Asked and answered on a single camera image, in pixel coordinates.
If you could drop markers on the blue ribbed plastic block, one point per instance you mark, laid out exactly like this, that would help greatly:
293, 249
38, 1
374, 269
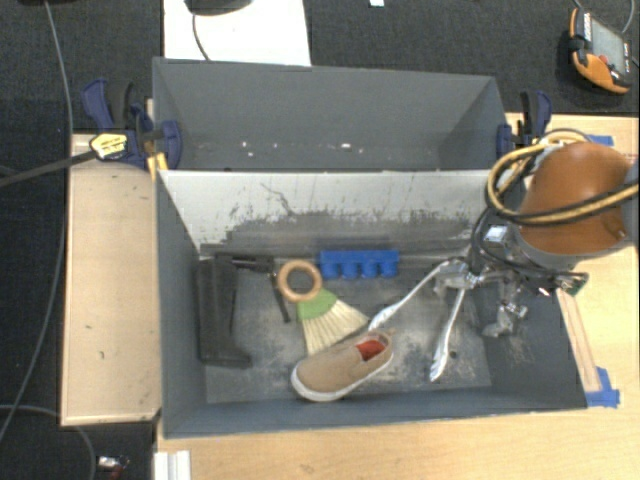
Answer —
357, 263

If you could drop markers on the grey metal bin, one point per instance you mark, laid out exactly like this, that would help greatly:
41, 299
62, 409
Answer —
320, 118

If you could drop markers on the tan slip-on shoe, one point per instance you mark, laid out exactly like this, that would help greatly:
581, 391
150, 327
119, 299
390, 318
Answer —
335, 368

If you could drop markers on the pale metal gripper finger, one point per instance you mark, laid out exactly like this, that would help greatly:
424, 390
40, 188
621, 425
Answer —
410, 299
450, 325

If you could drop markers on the pale wood flat board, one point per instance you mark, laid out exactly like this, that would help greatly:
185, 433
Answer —
110, 278

